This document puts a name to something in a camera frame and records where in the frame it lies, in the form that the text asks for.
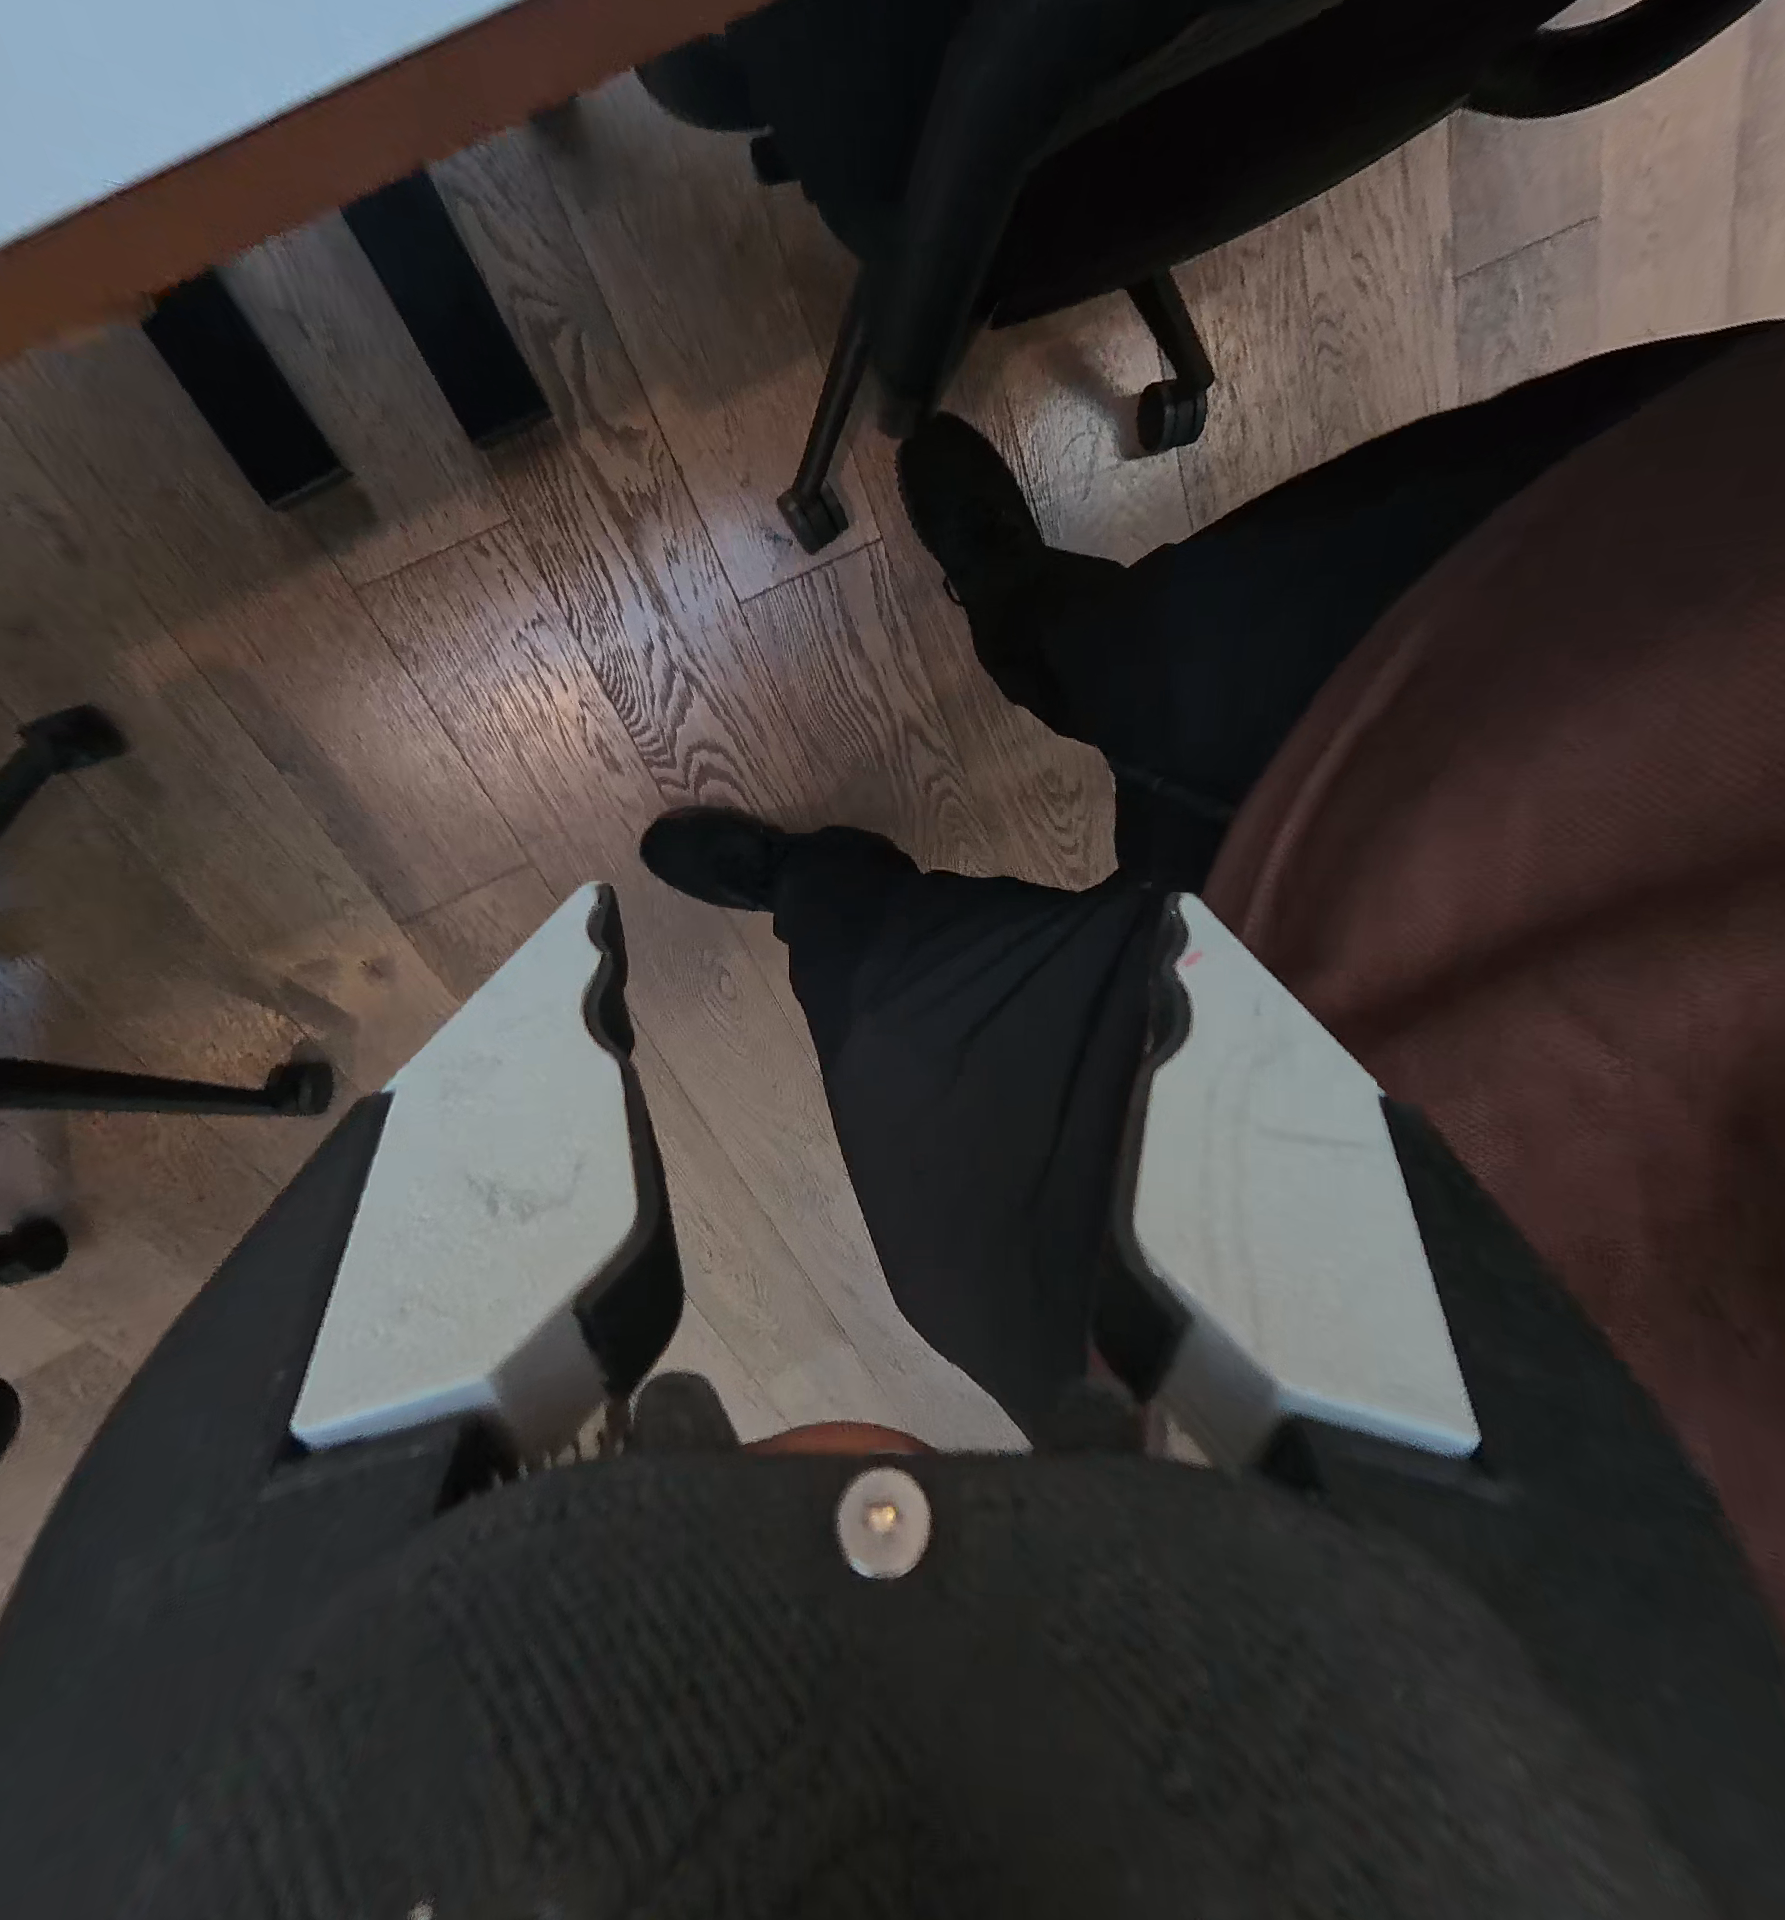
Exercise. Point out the black desk leg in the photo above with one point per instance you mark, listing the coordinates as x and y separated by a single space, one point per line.
451 316
255 399

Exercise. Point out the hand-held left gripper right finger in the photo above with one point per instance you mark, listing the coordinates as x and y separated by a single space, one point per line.
1281 1214

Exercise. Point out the person's black shoe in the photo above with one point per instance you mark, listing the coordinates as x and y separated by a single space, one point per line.
710 856
982 526

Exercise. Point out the person's dark trousered leg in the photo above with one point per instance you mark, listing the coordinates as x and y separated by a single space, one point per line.
966 1081
1252 645

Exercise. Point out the black office chair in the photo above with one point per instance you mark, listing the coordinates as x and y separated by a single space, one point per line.
38 774
982 152

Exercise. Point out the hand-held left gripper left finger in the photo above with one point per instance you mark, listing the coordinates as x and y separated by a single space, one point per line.
488 1199

